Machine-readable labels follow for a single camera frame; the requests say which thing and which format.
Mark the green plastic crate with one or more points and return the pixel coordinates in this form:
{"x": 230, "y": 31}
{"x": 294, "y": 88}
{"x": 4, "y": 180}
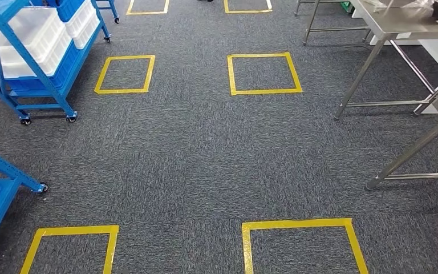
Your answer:
{"x": 346, "y": 7}

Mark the blue steel shelf rack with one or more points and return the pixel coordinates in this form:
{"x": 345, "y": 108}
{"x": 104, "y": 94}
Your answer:
{"x": 0, "y": 165}

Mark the blue plastic crate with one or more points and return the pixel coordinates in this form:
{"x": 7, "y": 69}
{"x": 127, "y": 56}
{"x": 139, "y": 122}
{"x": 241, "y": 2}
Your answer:
{"x": 68, "y": 9}
{"x": 22, "y": 84}

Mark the blue shelf cart with casters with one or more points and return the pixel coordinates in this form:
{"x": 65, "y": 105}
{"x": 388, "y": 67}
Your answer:
{"x": 114, "y": 11}
{"x": 41, "y": 107}

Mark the large white plastic crate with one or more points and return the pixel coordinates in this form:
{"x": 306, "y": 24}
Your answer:
{"x": 49, "y": 38}

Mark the stainless steel workbench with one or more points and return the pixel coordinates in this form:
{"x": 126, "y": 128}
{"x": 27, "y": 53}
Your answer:
{"x": 408, "y": 153}

